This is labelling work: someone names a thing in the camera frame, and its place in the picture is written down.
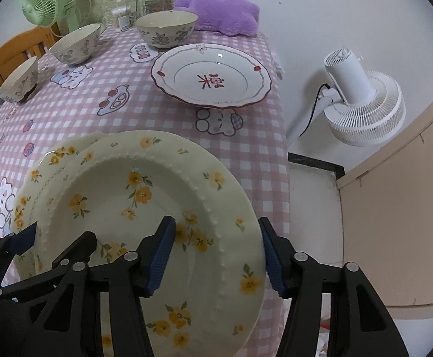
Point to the pink checkered tablecloth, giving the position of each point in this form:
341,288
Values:
114,92

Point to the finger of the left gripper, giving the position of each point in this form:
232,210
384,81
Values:
78,252
16,244

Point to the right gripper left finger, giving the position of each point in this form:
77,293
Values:
133,276

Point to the floral ceramic bowl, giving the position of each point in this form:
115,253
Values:
167,28
21,82
77,46

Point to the purple plush toy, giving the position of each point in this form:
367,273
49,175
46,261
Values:
228,17

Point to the cotton swab container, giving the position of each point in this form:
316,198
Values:
121,16

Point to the white floor fan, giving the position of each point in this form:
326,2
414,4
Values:
367,107

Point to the white red-rimmed plate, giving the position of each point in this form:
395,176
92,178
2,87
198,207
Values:
211,75

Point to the scalloped yellow floral plate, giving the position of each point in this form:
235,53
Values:
33,199

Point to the round yellow floral plate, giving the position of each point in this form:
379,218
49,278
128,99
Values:
164,203

